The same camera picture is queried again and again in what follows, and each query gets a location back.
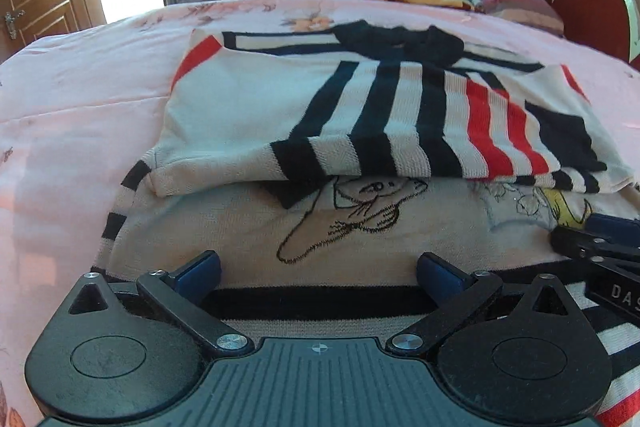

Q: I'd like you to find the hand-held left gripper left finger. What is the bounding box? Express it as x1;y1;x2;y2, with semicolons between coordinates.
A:
67;251;255;358

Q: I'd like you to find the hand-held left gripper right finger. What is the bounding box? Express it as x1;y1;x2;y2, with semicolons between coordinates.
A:
385;252;571;355

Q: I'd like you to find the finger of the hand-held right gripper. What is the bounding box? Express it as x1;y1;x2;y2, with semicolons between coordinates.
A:
549;227;640;266
586;213;640;238

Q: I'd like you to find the striped knit sweater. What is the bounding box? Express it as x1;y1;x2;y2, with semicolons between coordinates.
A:
90;21;640;427

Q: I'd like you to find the pink floral quilt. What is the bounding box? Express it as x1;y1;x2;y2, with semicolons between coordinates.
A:
0;0;640;427

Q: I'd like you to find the red heart-shaped headboard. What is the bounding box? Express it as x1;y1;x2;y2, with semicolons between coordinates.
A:
523;0;640;71

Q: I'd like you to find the purple striped bed sheet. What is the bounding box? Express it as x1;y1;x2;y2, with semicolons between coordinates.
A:
207;0;566;38

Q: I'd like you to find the metal door handle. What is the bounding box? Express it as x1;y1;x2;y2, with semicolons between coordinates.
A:
4;9;27;40

